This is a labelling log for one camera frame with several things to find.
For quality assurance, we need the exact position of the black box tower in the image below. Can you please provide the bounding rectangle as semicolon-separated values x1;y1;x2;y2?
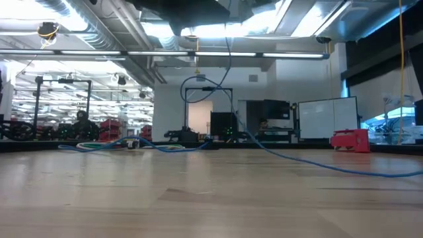
210;111;239;142

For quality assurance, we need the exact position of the white whiteboard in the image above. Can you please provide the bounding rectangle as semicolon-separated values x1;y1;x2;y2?
298;96;360;139

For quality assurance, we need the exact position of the silver ventilation duct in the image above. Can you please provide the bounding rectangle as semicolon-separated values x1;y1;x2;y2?
36;0;168;87

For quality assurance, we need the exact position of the long ceiling light bar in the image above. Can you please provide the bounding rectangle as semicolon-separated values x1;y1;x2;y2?
0;49;330;60

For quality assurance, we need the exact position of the yellow hanging cable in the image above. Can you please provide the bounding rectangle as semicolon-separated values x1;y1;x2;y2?
397;0;406;145

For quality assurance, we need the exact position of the long blue cable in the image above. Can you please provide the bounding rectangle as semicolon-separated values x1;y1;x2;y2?
180;0;423;179

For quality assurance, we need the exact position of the green wire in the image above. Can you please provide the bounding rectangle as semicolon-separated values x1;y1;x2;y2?
84;142;128;148

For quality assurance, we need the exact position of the black cabinet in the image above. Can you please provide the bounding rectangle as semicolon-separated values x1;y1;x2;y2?
246;99;292;141

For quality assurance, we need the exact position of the white wire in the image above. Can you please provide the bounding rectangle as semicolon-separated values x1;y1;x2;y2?
75;141;186;151

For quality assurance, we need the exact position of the person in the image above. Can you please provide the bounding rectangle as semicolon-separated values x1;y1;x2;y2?
256;117;271;132
72;110;100;141

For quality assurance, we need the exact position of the black yellow ceiling cord reel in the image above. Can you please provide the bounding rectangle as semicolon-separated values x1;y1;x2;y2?
36;21;60;41

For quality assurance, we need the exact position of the red plastic cable holder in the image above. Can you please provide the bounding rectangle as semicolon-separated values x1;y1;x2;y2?
330;128;371;154

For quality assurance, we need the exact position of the red storage bin rack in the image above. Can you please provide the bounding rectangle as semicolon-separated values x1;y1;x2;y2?
140;124;153;140
98;118;122;142

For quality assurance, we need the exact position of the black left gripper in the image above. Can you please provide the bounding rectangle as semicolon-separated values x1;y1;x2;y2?
132;0;231;38

